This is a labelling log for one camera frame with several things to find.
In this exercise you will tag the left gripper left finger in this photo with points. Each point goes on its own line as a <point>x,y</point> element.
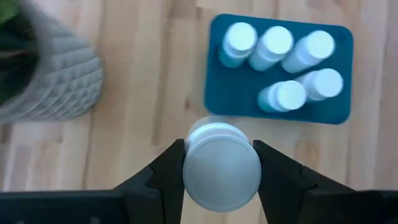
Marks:
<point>155,193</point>

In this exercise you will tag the white pill bottle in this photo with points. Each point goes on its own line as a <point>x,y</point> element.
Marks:
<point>309,49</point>
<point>284,95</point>
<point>272,46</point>
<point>221,175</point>
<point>239,42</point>
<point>325,83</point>

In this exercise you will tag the succulent in white patterned pot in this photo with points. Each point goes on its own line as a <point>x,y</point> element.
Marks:
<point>62,81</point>

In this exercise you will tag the blue plastic basket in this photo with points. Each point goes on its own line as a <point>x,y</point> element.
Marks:
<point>230,93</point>

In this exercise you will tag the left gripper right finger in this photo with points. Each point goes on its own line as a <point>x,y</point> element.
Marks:
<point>289,193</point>

